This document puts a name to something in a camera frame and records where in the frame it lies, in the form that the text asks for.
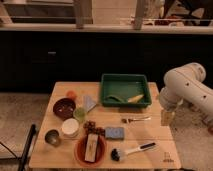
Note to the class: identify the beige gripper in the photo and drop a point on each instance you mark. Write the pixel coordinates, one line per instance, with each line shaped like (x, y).
(166, 117)

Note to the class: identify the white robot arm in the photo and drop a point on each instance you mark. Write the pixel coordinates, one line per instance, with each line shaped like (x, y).
(186, 83)

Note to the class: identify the green plastic tray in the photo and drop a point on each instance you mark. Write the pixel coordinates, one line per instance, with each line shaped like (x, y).
(124, 86)

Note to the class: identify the yellow banana piece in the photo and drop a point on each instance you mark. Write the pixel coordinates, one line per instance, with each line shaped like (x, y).
(135, 99)

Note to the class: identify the blue sponge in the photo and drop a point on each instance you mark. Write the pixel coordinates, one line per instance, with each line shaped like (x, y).
(116, 133)

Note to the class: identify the white dish brush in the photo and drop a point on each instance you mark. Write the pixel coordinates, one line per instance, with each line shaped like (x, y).
(119, 154)

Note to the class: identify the brown grape bunch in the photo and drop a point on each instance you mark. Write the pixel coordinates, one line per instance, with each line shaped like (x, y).
(90, 127)

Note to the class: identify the wooden rectangular block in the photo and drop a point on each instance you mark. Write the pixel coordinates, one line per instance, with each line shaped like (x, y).
(91, 147)

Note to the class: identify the grey blue triangular cloth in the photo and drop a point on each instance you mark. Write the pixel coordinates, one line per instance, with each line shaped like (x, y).
(88, 103)

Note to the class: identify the green small cup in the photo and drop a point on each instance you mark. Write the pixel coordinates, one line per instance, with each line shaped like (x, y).
(79, 114)

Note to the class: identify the orange plate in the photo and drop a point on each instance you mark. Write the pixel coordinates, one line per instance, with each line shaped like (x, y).
(80, 152)

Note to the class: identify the white round container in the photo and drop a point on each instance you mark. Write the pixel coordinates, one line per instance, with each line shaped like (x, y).
(70, 127)

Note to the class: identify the orange small fruit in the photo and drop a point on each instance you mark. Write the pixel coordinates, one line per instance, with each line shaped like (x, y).
(71, 94)

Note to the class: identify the dark red bowl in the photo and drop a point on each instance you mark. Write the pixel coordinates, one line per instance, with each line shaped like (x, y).
(64, 108)

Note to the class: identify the metal small cup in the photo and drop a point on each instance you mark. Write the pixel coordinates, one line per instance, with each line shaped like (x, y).
(52, 137)

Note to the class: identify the black chair frame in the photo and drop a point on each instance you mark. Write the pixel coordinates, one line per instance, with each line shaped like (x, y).
(22, 160)

